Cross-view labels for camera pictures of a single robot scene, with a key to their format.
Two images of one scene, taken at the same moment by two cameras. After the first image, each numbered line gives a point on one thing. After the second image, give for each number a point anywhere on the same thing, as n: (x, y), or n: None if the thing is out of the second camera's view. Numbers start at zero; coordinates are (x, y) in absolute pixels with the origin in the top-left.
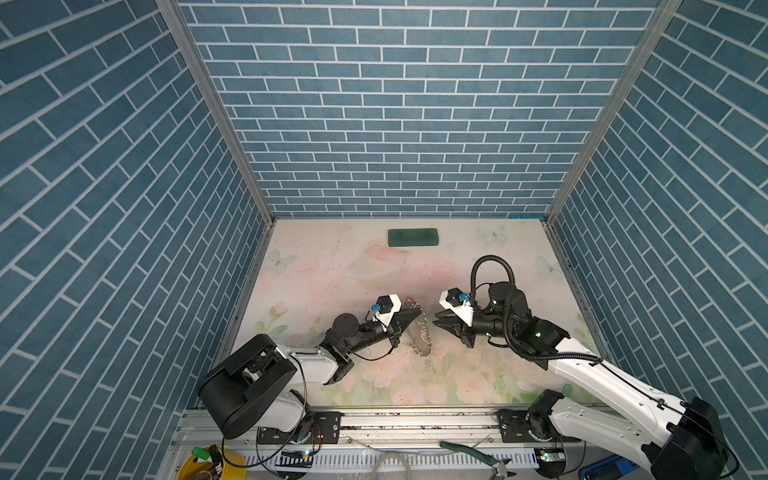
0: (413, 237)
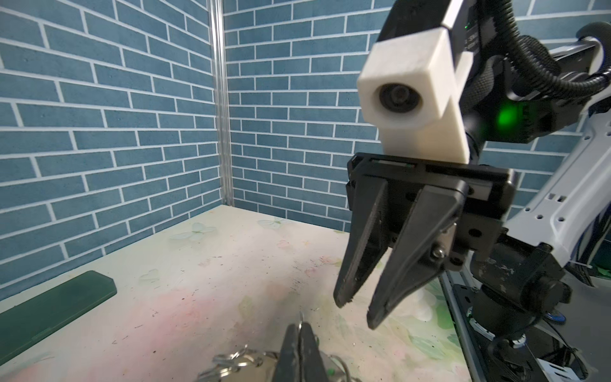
0: (36, 317)
